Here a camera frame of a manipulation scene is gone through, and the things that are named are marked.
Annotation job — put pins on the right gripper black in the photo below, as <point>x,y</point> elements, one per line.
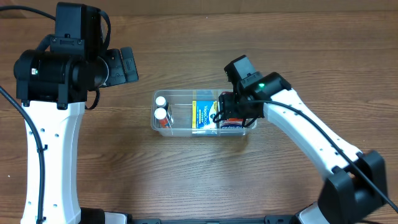
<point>226,106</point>

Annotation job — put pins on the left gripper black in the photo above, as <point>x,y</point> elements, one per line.
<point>129,65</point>

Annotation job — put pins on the red medicine box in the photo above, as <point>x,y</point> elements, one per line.
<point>231,120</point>

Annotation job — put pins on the white Hansaplast plaster box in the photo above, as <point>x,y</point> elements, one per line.
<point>231,125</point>

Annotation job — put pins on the blue VapoDrops lozenge box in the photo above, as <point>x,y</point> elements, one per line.
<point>203,113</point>

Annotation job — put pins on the dark bottle white cap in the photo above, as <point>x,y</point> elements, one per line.
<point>161,102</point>

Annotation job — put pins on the orange pill bottle white cap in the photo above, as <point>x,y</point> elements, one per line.
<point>163,117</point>

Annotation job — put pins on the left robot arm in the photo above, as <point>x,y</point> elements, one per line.
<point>52,84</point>

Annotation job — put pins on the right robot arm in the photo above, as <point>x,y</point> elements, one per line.
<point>355,183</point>

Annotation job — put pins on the clear plastic container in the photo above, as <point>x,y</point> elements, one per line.
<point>180,111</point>

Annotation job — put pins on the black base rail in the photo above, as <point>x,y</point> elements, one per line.
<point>211,221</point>

